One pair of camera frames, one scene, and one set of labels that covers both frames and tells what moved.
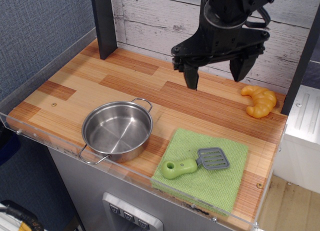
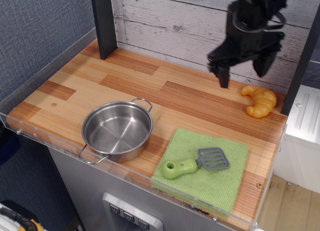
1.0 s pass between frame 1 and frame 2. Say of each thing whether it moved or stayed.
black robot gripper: moved
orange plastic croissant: stayed
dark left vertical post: stayed
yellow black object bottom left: stayed
